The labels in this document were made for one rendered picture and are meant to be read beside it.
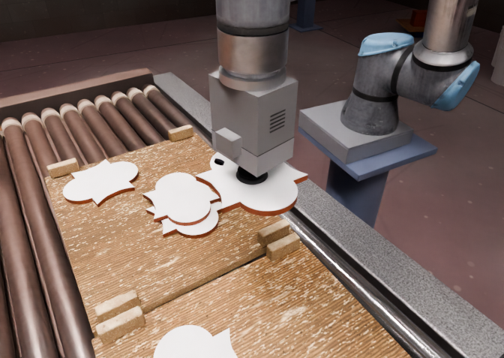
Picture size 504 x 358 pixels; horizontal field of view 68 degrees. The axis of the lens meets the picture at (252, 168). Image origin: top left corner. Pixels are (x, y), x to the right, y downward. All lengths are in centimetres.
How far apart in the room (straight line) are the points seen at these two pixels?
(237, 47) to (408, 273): 47
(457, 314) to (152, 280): 46
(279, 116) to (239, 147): 6
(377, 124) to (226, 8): 69
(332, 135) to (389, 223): 123
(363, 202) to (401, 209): 113
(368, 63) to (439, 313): 57
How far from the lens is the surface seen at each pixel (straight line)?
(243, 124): 43
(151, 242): 68
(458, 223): 230
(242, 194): 48
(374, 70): 96
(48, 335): 66
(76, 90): 125
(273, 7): 38
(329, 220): 74
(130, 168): 84
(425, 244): 211
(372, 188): 111
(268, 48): 39
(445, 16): 85
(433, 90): 91
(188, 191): 74
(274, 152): 45
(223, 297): 59
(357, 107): 101
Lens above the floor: 142
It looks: 36 degrees down
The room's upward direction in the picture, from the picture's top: straight up
